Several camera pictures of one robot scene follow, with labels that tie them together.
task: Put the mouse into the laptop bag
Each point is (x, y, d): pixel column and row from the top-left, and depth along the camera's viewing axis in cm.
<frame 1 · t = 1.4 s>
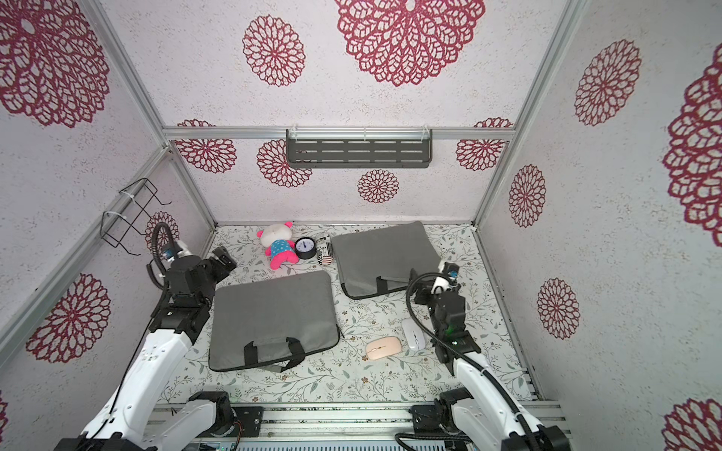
left hand: (215, 258, 78), fingers open
right hand: (426, 270, 80), fingers open
grey near laptop bag: (277, 322, 90), point 4 cm above the table
grey far laptop bag: (381, 259, 111), on the table
pink computer mouse: (383, 348, 87), point 2 cm above the table
white computer mouse: (415, 337, 89), point 2 cm above the table
pink white plush toy: (277, 243, 107), point 7 cm above the table
black round gauge: (306, 248, 112), point 2 cm above the table
flag patterned can: (324, 251, 110), point 3 cm above the table

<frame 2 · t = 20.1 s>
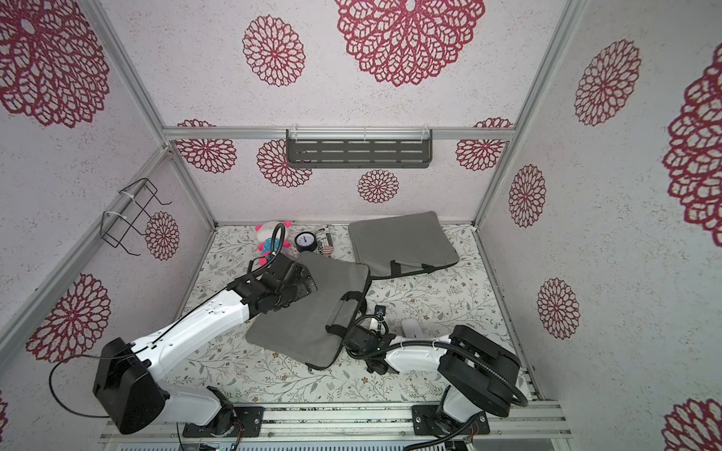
left hand: (302, 288, 83), fingers open
right hand: (366, 335, 89), fingers open
grey near laptop bag: (311, 330, 89), point 3 cm above the table
grey far laptop bag: (401, 246, 116), on the table
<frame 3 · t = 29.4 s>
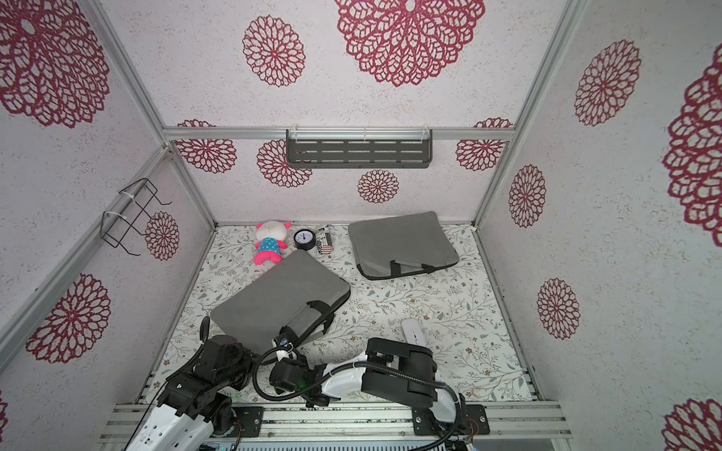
left hand: (263, 355, 82), fingers closed
right hand: (270, 366, 82), fingers closed
grey near laptop bag: (294, 299, 96), point 4 cm above the table
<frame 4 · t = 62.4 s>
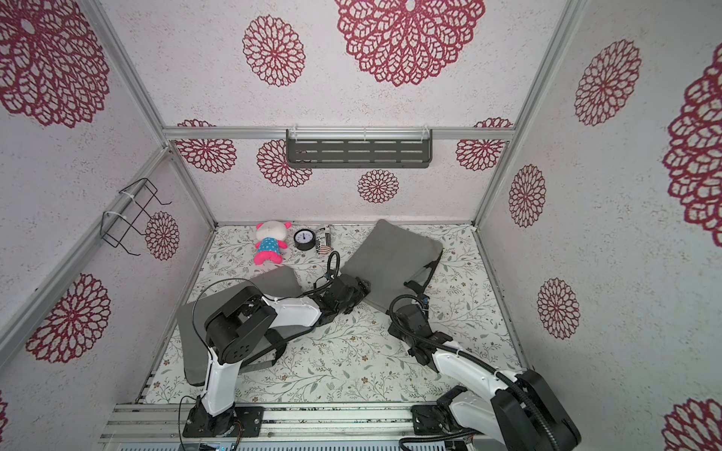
left hand: (367, 289, 97), fingers open
right hand: (393, 318, 89), fingers closed
grey far laptop bag: (386, 256, 108), point 3 cm above the table
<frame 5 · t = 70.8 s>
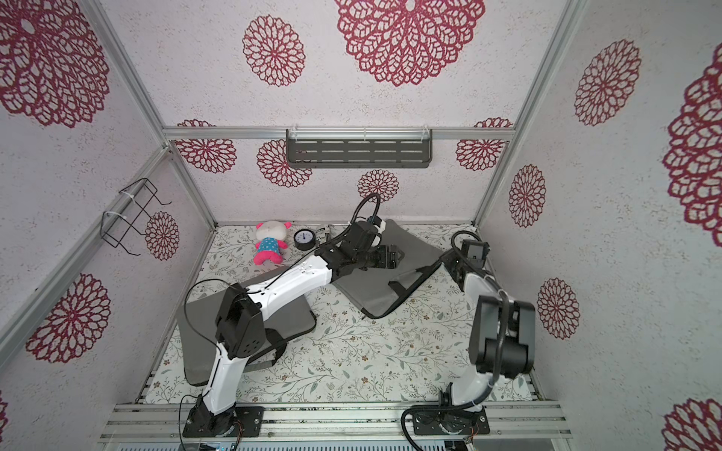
left hand: (393, 254, 85), fingers open
right hand: (446, 251, 96), fingers open
